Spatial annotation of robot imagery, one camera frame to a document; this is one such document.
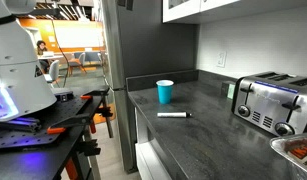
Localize white marker with black cap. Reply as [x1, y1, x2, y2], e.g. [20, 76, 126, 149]
[156, 111, 193, 119]

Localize blue plastic cup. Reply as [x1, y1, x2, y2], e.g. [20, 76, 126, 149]
[155, 79, 175, 105]

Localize dark stone backsplash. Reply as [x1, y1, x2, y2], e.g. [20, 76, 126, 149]
[126, 69, 239, 93]

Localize dark grey board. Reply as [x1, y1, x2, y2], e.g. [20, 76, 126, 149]
[101, 0, 199, 174]

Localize grey lounge chair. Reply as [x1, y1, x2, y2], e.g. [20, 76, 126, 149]
[83, 51, 103, 66]

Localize white base cabinet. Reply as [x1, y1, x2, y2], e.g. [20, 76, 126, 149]
[134, 106, 174, 180]

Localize grey chair orange legs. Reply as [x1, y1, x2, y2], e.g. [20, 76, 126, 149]
[68, 52, 88, 76]

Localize white glass cabinet door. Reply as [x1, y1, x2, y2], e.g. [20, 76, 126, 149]
[200, 0, 241, 13]
[162, 0, 201, 24]

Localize black perforated mounting board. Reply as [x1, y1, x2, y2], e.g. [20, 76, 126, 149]
[0, 87, 111, 150]

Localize small black device box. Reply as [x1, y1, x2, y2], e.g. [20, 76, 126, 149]
[52, 90, 75, 103]

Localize grey office chair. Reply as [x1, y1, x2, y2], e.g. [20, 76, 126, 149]
[43, 59, 61, 88]

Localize white office table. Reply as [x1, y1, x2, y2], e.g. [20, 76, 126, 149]
[37, 54, 66, 62]

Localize silver four-slot toaster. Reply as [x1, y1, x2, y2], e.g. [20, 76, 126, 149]
[230, 70, 307, 137]

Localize seated person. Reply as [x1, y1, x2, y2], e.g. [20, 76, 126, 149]
[36, 40, 51, 73]

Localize black robot work table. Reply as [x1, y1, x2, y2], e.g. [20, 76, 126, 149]
[0, 126, 104, 180]

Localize aluminium foil tray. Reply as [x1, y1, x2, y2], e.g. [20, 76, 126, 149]
[269, 132, 307, 178]

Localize orange printed food wrapper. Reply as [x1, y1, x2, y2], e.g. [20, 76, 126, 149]
[283, 137, 307, 162]

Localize black clamp orange handle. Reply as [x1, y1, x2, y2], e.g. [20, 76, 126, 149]
[94, 96, 115, 139]
[80, 87, 111, 101]
[46, 112, 98, 136]

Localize white wall power outlet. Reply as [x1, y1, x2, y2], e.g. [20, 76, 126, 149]
[216, 50, 228, 69]

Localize white wall board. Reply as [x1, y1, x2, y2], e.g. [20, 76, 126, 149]
[54, 21, 104, 50]

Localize black hanging cable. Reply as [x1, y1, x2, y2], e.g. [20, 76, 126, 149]
[51, 18, 70, 88]

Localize aluminium extrusion rail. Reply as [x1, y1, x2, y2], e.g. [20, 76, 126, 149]
[0, 116, 42, 133]

